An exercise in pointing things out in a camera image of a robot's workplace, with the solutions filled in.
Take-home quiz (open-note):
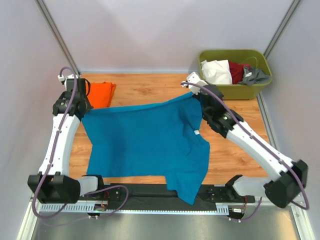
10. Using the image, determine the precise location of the blue t-shirt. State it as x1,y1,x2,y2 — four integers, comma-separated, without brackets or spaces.
82,93,210,205

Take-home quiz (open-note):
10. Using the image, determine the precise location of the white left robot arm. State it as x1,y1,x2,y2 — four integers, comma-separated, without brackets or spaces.
27,75,106,204

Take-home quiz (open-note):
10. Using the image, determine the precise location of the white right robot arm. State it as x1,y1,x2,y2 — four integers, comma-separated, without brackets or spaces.
193,85,310,210

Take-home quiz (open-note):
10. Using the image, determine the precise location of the folded orange t-shirt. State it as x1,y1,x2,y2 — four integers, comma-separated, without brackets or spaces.
88,82,116,109

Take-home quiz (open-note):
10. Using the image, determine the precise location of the green plastic laundry basket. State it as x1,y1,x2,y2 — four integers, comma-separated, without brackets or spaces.
198,48,272,100

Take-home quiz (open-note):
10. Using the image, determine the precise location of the white t-shirt with green stripe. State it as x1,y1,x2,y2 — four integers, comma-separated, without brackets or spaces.
200,59,232,85

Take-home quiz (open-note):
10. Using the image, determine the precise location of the dark red t-shirt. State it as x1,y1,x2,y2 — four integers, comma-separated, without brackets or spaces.
228,60,251,85

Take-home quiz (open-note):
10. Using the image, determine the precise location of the grey t-shirt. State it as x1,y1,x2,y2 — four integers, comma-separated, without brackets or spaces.
238,66,272,86

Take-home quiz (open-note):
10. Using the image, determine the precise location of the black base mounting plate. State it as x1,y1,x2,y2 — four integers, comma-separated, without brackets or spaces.
82,183,256,212

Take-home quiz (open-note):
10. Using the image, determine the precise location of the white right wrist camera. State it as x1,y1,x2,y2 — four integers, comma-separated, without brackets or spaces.
181,72,208,95

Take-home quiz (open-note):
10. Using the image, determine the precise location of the aluminium front rail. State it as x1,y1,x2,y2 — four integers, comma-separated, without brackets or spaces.
29,181,305,215

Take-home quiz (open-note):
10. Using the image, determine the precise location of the aluminium frame post left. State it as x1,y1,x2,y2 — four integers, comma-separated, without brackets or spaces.
34,0,81,75

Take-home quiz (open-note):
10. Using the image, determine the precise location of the aluminium frame post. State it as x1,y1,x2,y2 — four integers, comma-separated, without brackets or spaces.
34,0,81,75
264,0,303,59

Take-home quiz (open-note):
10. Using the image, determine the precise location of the aluminium frame post right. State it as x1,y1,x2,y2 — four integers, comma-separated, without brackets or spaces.
264,0,303,59

